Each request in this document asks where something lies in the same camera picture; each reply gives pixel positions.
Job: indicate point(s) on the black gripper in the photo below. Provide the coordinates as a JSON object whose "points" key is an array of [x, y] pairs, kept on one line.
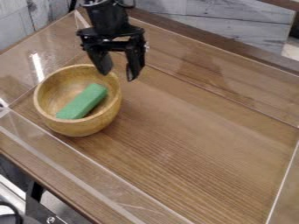
{"points": [[126, 40]]}

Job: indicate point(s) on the green rectangular block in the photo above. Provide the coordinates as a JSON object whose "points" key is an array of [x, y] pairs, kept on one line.
{"points": [[84, 102]]}

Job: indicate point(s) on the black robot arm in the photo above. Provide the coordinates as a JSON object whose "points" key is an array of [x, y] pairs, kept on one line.
{"points": [[107, 14]]}

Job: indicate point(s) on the brown wooden bowl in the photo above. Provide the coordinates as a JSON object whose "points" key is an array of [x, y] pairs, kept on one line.
{"points": [[59, 89]]}

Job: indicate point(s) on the black table leg bracket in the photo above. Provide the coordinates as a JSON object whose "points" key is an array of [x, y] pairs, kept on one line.
{"points": [[35, 209]]}

